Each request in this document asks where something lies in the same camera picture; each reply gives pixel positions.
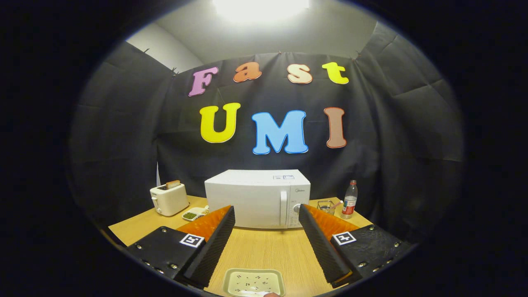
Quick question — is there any ceiling light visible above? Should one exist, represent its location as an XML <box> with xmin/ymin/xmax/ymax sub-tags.
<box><xmin>212</xmin><ymin>0</ymin><xmax>310</xmax><ymax>23</ymax></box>

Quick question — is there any white microwave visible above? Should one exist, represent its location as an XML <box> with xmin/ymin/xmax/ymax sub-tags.
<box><xmin>204</xmin><ymin>169</ymin><xmax>311</xmax><ymax>230</ymax></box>

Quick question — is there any white divided tray of beans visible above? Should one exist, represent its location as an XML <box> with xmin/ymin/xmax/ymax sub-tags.
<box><xmin>182</xmin><ymin>206</ymin><xmax>210</xmax><ymax>222</ymax></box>

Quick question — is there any clear bottle with red label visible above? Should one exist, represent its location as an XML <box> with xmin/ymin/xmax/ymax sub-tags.
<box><xmin>340</xmin><ymin>180</ymin><xmax>358</xmax><ymax>220</ymax></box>

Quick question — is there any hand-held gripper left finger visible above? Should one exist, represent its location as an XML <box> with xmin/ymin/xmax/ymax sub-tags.
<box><xmin>126</xmin><ymin>205</ymin><xmax>236</xmax><ymax>289</ymax></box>

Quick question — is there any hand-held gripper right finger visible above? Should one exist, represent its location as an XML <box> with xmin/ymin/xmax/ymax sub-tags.
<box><xmin>298</xmin><ymin>204</ymin><xmax>413</xmax><ymax>288</ymax></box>

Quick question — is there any small square white plate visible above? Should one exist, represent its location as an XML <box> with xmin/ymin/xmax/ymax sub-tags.
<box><xmin>222</xmin><ymin>268</ymin><xmax>286</xmax><ymax>297</ymax></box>

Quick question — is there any white toaster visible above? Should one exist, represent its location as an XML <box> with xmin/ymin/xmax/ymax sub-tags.
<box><xmin>150</xmin><ymin>183</ymin><xmax>190</xmax><ymax>217</ymax></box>

